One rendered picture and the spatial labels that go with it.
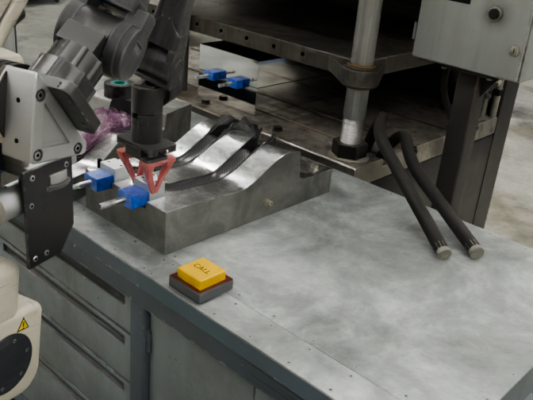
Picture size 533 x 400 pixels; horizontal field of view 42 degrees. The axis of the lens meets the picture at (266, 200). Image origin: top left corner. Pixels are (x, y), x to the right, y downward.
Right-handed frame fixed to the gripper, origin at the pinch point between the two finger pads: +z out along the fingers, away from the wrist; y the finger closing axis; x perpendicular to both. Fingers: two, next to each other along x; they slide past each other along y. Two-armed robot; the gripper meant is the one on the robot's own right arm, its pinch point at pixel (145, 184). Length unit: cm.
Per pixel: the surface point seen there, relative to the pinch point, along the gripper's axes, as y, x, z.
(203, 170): 3.7, -18.5, 2.5
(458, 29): -15, -85, -26
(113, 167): 9.4, 0.7, -0.7
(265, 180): -8.6, -24.7, 2.1
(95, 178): 9.1, 5.0, 0.7
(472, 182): -2, -145, 34
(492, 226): 21, -237, 89
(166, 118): 31.6, -31.6, 1.0
